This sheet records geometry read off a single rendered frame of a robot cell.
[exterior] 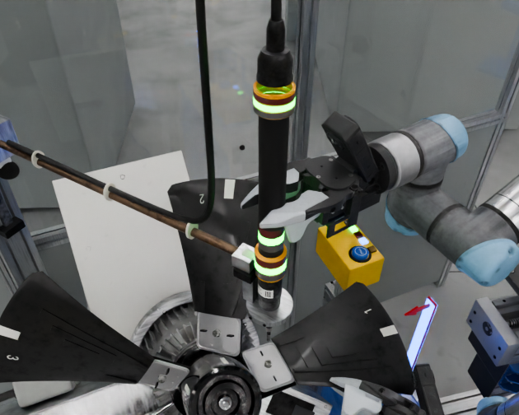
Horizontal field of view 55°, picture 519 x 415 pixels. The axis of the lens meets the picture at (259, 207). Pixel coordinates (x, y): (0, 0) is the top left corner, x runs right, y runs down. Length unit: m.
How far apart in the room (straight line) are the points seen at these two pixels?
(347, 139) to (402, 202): 0.24
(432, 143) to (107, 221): 0.63
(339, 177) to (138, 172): 0.51
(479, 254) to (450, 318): 1.85
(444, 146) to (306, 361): 0.42
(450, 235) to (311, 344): 0.32
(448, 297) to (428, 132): 1.96
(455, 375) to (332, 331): 1.50
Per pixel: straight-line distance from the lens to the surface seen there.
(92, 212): 1.03
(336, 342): 0.94
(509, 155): 3.78
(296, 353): 0.91
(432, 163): 0.75
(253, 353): 0.91
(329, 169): 0.65
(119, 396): 0.97
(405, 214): 0.81
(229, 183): 0.83
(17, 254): 1.32
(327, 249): 1.28
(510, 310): 1.37
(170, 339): 0.95
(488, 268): 0.74
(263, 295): 0.71
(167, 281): 1.05
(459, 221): 0.77
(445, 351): 2.47
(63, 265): 1.57
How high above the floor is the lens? 1.96
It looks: 42 degrees down
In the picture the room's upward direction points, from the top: straight up
